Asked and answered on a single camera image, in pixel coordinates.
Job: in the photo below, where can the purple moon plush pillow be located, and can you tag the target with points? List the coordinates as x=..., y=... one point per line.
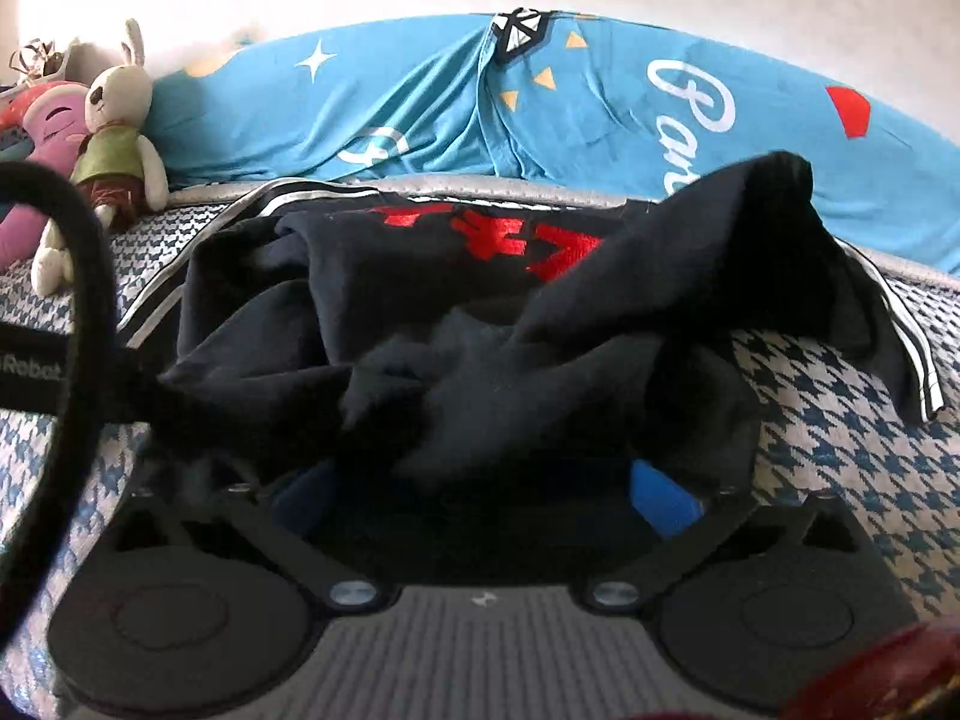
x=45, y=127

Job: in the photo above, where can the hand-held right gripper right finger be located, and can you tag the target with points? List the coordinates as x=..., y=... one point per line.
x=660, y=499

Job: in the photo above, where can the curly ribbon bow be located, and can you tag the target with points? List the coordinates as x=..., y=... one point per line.
x=37, y=60

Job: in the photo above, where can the blue printed bed sheet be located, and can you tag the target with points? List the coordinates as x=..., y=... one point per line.
x=420, y=97

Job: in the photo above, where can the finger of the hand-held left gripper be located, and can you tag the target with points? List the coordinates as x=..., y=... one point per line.
x=139, y=390

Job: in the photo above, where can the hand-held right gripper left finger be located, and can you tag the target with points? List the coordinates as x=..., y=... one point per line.
x=300, y=501

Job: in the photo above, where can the houndstooth bed mattress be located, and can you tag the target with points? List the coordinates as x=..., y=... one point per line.
x=825, y=405

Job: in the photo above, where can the rabbit plush toy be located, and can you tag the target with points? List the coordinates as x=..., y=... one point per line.
x=112, y=150

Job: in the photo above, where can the black sweatshirt with red print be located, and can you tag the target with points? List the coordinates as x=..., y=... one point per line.
x=487, y=330

